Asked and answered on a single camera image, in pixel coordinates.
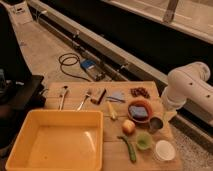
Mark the yellow corn toy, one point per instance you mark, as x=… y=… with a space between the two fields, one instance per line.
x=113 y=113

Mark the metal spoon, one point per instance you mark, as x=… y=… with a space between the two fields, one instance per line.
x=63 y=95

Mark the red yellow apple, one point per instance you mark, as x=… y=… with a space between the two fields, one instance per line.
x=128 y=127

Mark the green cucumber toy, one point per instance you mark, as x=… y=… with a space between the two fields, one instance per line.
x=131 y=152

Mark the green plastic cup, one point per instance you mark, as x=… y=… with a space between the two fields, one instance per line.
x=144 y=141

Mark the yellow plastic bin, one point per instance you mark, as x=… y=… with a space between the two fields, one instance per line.
x=58 y=140

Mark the white plastic cup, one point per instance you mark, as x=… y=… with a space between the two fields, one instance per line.
x=164 y=151

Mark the red bowl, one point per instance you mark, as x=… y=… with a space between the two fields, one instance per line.
x=144 y=104

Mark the dark metal cup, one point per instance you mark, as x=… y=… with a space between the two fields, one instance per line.
x=155 y=124

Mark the black chair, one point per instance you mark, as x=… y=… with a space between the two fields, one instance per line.
x=20 y=90

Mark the wooden brush block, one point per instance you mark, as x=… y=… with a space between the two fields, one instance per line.
x=98 y=95

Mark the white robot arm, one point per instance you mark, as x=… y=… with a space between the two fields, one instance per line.
x=188 y=82

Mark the blue power box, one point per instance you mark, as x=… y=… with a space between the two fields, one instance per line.
x=87 y=64

